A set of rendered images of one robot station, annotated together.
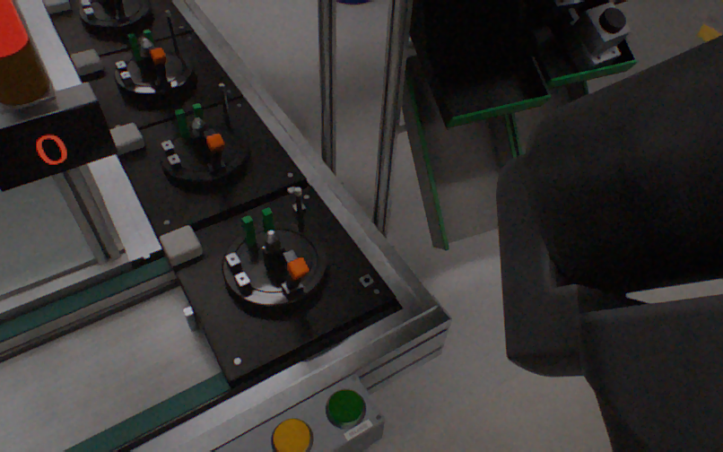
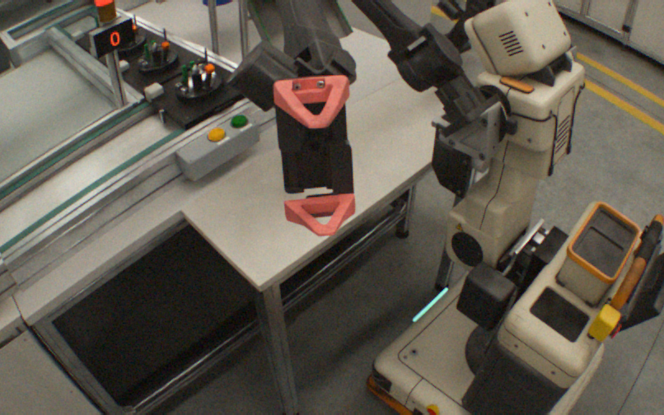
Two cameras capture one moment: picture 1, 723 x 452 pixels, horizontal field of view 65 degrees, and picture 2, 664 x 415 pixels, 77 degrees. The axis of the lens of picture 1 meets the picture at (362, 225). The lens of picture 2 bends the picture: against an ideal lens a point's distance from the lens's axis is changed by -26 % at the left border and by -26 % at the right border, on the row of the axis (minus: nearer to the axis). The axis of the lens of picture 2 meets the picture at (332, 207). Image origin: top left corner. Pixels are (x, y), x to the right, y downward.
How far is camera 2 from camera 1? 0.82 m
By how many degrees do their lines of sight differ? 9
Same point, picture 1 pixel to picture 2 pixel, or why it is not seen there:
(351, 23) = (220, 12)
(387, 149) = (244, 27)
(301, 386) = (217, 120)
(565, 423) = (354, 130)
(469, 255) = not seen: hidden behind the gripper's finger
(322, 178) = (214, 58)
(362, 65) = (229, 26)
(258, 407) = (199, 130)
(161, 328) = (149, 128)
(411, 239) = not seen: hidden behind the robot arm
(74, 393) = (119, 155)
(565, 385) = (353, 118)
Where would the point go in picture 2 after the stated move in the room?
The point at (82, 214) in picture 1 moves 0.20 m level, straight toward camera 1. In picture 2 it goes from (116, 78) to (150, 99)
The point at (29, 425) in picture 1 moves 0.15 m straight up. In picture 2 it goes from (105, 167) to (91, 122)
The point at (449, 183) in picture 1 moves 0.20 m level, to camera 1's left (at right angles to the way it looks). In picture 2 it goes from (275, 36) to (208, 47)
